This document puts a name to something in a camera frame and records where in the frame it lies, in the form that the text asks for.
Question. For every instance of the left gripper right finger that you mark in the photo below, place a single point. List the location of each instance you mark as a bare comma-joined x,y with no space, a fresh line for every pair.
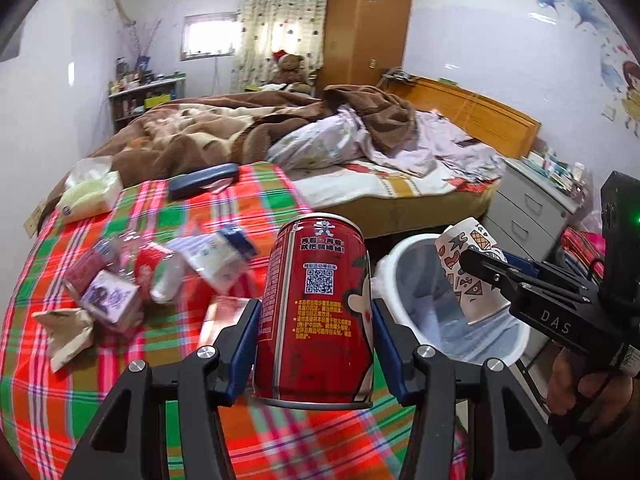
507,437

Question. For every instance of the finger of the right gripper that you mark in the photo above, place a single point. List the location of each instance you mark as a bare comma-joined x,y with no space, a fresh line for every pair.
513,283
542,270

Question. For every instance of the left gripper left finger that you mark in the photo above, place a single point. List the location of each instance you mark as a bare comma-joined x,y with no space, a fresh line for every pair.
127,437

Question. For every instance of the patterned paper cup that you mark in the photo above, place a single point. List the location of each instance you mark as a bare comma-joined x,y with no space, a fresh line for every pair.
457,249

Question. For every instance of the beige paper bag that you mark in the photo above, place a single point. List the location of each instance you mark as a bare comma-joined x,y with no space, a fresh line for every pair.
69,332

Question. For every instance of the purple milk carton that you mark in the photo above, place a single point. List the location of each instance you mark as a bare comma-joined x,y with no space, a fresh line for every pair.
114,302

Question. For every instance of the strawberry milk carton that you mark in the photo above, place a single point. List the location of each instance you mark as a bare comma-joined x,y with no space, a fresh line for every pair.
229,322

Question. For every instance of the cola plastic bottle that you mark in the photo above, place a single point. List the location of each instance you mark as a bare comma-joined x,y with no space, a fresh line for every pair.
157,270

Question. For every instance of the cartoon red can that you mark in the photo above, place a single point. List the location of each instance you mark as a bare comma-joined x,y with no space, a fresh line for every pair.
315,344

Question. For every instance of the white trash bin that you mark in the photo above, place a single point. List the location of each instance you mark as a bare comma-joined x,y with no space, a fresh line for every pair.
414,287

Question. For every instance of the person right hand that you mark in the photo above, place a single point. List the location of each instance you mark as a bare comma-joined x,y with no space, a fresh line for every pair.
565,382

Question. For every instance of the grey bedside drawer cabinet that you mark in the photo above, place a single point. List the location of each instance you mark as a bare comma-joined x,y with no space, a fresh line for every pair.
528,214

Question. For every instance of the floral bed mattress sheet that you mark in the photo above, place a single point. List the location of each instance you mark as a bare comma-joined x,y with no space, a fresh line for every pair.
383,201

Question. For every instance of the pale pink crumpled clothes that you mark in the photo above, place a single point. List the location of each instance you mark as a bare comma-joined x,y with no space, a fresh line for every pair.
437,142

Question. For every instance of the wooden headboard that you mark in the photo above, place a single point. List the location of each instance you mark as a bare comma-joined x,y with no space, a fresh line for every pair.
509,131

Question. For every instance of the plaid red green bedsheet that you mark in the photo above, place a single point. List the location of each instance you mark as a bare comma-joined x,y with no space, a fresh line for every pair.
43,414

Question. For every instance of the white floral pillow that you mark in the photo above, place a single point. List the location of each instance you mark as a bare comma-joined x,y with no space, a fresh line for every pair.
328,142

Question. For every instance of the green tissue pack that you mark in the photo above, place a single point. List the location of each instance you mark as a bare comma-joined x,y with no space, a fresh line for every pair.
92,188

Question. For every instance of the dark blue glasses case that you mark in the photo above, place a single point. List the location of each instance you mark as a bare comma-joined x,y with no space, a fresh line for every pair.
188,185

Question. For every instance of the pink paper scrap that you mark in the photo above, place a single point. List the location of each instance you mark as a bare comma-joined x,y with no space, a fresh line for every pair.
217,186

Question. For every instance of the teddy bear santa hat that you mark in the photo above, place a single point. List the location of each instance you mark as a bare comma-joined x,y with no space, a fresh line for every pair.
289,72

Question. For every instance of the wooden wardrobe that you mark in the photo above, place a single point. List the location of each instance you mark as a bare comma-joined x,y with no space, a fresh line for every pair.
362,39

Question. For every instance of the brown fleece blanket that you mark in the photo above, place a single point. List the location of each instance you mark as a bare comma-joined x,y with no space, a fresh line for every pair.
192,134

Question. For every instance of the cluttered shelf unit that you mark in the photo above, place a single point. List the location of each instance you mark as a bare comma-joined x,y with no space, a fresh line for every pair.
129,103

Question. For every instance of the patterned curtain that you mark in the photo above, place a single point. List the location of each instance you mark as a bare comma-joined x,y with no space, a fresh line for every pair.
270,26

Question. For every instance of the window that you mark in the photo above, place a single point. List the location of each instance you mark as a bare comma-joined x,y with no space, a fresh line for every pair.
210,35

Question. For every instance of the dried branch vase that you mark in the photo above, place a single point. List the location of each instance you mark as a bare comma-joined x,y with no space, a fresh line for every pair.
138,38

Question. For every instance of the cartoon wall sticker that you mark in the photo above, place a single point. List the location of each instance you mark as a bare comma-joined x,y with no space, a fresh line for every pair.
618,67

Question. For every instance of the wall power socket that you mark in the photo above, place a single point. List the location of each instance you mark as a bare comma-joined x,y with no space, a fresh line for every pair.
30,225

